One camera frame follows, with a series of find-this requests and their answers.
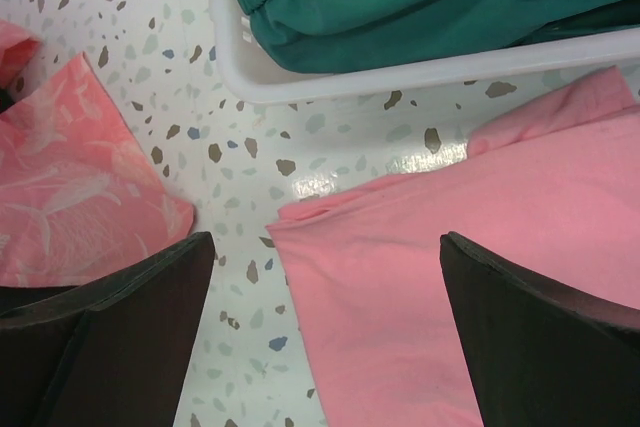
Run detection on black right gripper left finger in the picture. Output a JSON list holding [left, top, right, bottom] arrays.
[[1, 232, 215, 426]]

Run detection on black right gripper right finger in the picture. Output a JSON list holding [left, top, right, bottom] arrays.
[[440, 232, 639, 426]]

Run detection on pink patterned hanging shorts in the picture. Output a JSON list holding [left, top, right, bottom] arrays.
[[0, 19, 196, 288]]

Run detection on pink folded cloth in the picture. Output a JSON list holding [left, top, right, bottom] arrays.
[[268, 67, 639, 426]]

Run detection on white plastic basket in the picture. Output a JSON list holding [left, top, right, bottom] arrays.
[[209, 0, 639, 105]]

